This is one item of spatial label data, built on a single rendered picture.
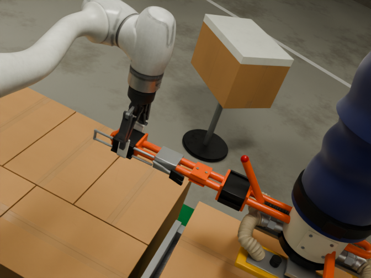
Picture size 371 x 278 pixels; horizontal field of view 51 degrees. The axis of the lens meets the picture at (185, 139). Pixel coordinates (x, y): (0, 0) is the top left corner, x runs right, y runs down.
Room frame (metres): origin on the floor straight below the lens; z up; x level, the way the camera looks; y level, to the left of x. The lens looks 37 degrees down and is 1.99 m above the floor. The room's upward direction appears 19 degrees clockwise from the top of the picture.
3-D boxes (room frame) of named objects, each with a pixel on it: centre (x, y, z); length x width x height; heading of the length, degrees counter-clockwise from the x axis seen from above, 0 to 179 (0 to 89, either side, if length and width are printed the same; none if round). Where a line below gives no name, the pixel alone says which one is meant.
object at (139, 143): (0.92, 0.16, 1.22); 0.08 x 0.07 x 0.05; 80
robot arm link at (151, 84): (0.91, 0.16, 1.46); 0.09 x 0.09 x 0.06
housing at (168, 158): (0.89, 0.03, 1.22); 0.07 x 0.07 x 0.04; 80
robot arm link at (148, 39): (0.92, 0.17, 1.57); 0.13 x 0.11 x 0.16; 61
